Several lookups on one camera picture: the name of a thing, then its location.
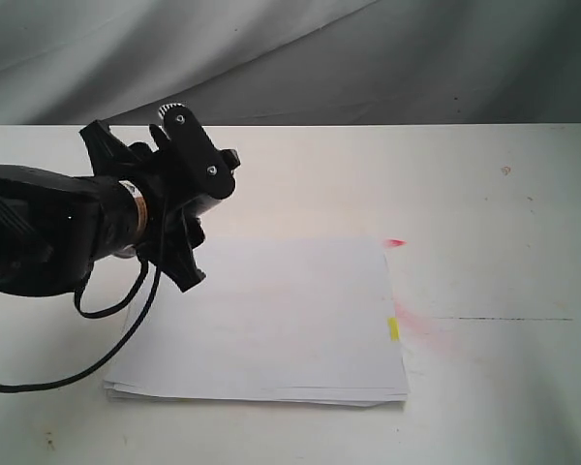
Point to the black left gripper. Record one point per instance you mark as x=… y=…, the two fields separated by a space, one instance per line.
x=155 y=217

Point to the white paper stack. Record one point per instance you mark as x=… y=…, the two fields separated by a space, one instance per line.
x=283 y=320

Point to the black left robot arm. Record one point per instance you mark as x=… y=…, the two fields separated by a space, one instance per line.
x=54 y=227

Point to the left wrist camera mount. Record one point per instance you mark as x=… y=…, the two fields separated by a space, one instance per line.
x=189 y=158

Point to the grey backdrop cloth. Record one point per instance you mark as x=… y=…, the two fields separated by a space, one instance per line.
x=291 y=62

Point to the yellow sticky tab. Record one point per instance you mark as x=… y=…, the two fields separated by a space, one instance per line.
x=393 y=329

